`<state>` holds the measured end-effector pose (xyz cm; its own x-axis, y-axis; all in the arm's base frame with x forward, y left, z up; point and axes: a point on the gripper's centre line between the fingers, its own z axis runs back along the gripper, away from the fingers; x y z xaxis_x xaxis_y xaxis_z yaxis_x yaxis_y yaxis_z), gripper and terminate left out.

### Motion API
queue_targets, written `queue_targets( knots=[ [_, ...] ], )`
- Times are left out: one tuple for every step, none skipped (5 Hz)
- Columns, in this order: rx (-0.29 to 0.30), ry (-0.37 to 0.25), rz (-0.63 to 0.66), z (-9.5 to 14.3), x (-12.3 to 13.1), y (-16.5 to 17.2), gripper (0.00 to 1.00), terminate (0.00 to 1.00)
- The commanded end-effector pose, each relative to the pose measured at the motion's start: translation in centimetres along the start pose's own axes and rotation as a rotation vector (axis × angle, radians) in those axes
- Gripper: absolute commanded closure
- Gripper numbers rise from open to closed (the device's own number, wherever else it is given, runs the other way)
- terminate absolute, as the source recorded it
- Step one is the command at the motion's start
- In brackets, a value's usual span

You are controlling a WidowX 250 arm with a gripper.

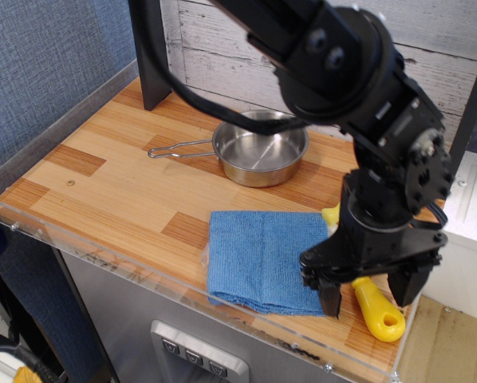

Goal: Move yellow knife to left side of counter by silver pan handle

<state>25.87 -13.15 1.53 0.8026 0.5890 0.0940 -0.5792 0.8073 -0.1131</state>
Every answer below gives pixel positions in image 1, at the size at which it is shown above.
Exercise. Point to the blue folded cloth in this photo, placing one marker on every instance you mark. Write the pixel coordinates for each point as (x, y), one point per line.
(254, 260)

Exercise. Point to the white appliance at right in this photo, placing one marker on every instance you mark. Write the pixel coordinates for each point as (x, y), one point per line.
(454, 282)

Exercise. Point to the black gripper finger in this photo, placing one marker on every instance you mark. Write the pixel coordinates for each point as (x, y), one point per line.
(405, 284)
(330, 297)

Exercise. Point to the black left post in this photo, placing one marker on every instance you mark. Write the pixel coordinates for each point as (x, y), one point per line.
(151, 54)

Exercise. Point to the clear acrylic edge guard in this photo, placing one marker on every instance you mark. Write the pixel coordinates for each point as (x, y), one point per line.
(121, 297)

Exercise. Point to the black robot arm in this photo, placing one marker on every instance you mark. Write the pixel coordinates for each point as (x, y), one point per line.
(338, 65)

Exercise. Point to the yellow black object bottom left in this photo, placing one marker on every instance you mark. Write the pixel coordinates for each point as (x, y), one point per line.
(18, 364)

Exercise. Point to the silver button panel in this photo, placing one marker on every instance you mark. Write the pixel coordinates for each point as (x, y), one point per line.
(180, 355)

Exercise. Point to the white knife yellow handle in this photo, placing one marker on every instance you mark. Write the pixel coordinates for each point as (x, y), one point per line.
(384, 321)

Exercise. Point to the yellow plastic banana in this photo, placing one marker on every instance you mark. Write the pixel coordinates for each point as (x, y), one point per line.
(331, 215)

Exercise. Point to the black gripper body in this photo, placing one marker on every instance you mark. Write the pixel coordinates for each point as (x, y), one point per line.
(375, 234)

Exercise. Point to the stainless steel pot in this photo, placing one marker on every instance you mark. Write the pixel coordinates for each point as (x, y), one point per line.
(246, 158)

